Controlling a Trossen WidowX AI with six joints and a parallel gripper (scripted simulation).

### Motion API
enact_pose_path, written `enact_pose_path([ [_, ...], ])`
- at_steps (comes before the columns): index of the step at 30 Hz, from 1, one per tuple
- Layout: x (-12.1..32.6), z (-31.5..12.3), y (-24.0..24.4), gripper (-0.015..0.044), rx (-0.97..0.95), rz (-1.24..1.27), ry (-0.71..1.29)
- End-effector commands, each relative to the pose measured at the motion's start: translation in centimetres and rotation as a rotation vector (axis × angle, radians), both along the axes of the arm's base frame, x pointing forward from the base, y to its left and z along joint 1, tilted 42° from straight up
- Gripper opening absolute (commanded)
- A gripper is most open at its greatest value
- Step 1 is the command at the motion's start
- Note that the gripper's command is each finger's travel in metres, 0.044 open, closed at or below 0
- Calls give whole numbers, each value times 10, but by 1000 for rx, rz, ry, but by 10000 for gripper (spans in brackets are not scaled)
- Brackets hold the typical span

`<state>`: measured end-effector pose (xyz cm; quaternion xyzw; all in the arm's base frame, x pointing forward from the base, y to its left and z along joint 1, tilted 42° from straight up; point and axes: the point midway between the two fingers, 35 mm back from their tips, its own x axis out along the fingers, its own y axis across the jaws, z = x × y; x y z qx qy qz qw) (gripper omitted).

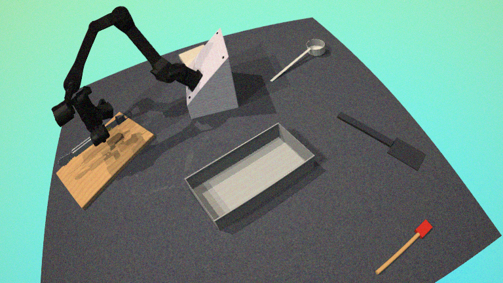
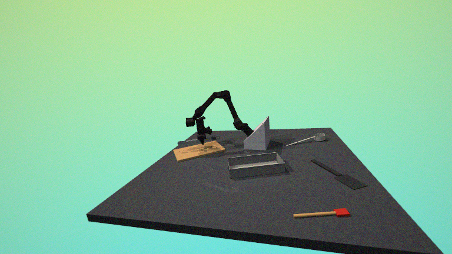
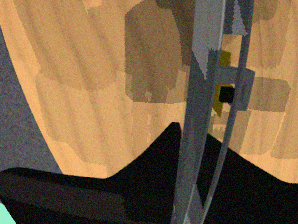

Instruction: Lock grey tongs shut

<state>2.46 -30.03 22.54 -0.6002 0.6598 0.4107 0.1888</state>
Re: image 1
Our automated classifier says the grey rectangular tin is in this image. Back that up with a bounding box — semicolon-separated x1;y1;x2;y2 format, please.
185;123;315;230

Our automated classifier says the dark grey spatula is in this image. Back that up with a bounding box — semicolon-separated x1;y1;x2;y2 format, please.
337;112;425;171

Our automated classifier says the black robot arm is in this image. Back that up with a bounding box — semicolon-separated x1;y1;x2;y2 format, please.
51;6;203;127

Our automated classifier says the grey saucepan with long handle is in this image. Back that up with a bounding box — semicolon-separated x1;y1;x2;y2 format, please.
270;39;326;82

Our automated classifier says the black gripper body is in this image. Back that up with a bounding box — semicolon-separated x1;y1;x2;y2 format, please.
80;104;110;147

